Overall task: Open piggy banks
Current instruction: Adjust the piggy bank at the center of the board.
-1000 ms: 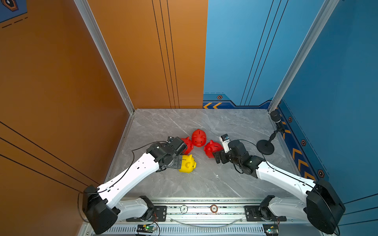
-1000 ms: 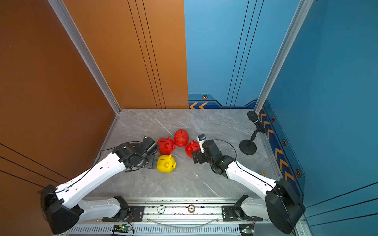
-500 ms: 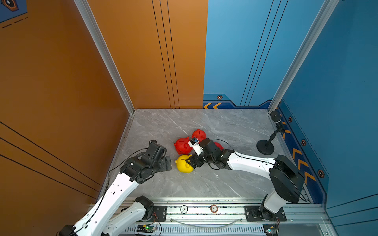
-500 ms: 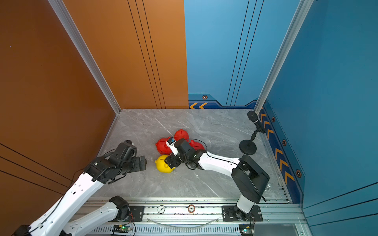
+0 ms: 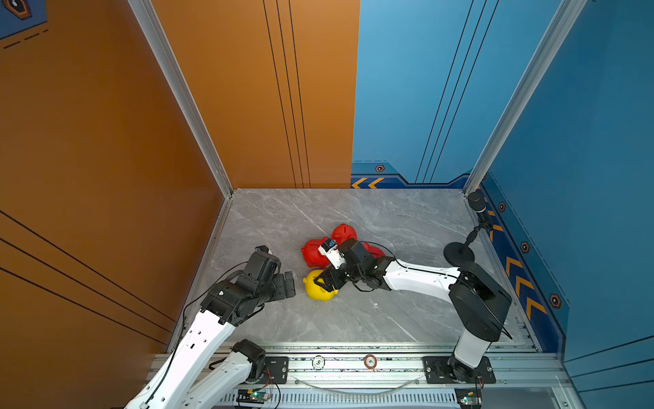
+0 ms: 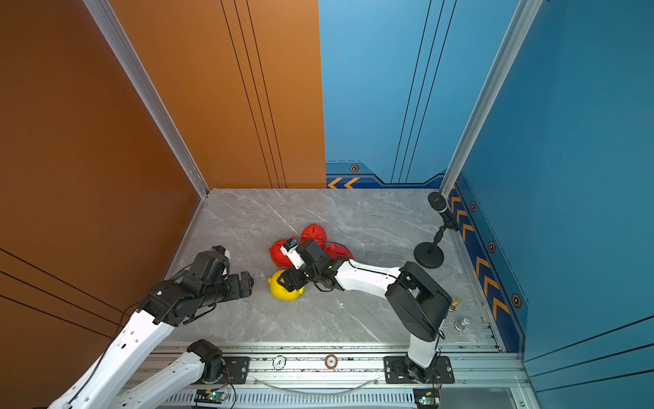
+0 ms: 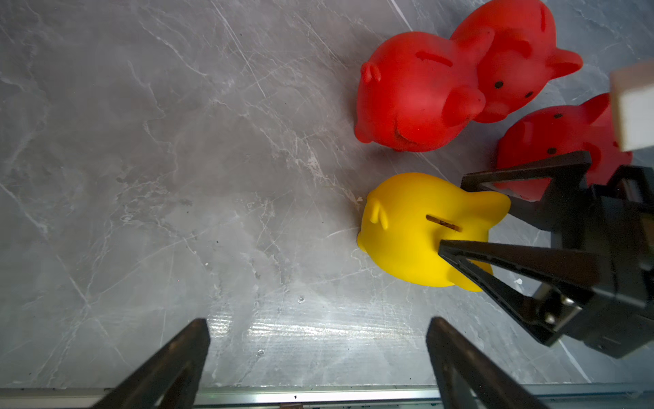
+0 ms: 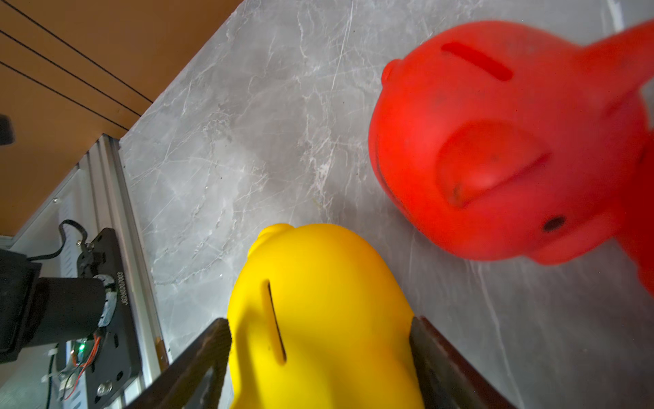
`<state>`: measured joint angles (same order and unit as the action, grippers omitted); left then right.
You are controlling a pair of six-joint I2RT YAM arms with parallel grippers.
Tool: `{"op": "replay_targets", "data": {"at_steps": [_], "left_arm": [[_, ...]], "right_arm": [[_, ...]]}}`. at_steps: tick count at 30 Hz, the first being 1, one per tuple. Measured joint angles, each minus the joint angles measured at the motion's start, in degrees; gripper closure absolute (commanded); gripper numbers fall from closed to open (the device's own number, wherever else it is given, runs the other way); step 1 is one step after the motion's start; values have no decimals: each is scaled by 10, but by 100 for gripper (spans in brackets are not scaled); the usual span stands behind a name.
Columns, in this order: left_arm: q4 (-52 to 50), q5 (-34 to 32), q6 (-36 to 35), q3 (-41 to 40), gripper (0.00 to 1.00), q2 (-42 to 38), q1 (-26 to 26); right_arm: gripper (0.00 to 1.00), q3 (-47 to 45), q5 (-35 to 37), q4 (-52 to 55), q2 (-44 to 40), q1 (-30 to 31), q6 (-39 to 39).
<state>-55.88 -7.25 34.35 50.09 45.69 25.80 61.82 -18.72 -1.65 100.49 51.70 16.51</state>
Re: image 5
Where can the red piggy bank middle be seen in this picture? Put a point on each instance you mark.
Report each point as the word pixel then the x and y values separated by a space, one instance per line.
pixel 343 233

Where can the red piggy bank right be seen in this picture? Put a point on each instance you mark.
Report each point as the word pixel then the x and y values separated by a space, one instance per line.
pixel 375 251

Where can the green circuit board right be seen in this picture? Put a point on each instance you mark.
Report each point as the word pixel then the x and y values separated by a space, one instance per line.
pixel 468 399

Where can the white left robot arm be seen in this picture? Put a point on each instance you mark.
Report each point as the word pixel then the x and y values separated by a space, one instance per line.
pixel 228 304

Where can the red piggy bank left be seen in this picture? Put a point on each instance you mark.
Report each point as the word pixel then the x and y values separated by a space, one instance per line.
pixel 312 256

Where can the aluminium corner post left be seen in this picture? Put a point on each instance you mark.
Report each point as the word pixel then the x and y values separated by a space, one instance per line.
pixel 159 44

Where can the red piggy bank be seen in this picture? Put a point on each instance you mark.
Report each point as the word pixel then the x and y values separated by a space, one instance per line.
pixel 312 256
pixel 343 233
pixel 375 251

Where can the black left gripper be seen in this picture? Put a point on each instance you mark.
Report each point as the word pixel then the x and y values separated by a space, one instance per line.
pixel 282 291

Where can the green circuit board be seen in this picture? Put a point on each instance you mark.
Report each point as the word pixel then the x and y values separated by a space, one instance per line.
pixel 252 397
pixel 468 399

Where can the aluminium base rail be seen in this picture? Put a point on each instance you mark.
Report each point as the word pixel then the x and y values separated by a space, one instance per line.
pixel 392 376

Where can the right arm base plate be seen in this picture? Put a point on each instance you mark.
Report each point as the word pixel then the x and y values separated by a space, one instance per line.
pixel 441 369

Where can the green circuit board left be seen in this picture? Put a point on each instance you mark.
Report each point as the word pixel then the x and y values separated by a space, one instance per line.
pixel 252 397

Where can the aluminium corner post right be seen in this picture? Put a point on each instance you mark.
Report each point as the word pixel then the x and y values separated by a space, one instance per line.
pixel 557 31

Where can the aluminium corner post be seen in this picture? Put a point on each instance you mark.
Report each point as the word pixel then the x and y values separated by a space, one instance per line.
pixel 159 44
pixel 557 31

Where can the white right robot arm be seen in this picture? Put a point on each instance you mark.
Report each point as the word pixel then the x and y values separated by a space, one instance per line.
pixel 481 303

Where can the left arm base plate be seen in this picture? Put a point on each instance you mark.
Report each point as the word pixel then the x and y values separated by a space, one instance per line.
pixel 273 369

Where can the yellow piggy bank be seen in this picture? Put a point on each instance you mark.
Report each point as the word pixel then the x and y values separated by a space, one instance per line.
pixel 314 290

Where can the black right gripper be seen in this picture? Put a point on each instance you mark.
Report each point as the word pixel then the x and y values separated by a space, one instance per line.
pixel 325 274

